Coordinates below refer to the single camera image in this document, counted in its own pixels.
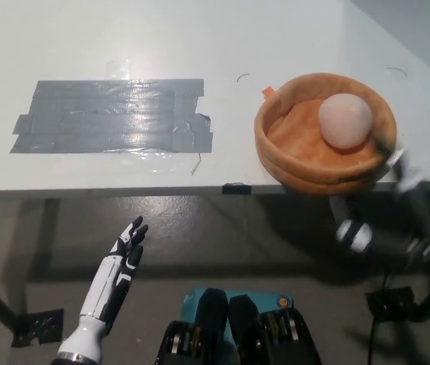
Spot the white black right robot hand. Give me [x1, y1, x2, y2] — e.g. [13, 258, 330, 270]
[328, 137, 430, 264]

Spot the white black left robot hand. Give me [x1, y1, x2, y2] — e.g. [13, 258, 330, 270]
[56, 215, 150, 360]

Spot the pale pink plush dumpling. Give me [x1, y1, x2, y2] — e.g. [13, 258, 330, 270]
[319, 93, 374, 152]

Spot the black teal robot torso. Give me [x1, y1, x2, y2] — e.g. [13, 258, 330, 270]
[155, 287, 324, 365]

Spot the black floor tape at pole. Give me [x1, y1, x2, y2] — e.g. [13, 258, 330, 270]
[11, 308, 65, 348]

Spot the orange plush bowl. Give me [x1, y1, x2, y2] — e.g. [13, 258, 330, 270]
[253, 71, 397, 197]

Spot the small black tape piece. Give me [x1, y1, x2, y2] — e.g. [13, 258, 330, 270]
[221, 182, 253, 195]

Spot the clear tape piece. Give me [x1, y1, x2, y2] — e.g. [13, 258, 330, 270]
[106, 59, 132, 81]

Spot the black floor tape at cable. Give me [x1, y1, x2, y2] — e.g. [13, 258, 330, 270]
[365, 287, 416, 316]

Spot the black cable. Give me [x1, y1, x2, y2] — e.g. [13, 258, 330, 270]
[366, 273, 393, 365]

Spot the grey duct tape patch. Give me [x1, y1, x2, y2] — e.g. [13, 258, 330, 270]
[8, 78, 215, 155]

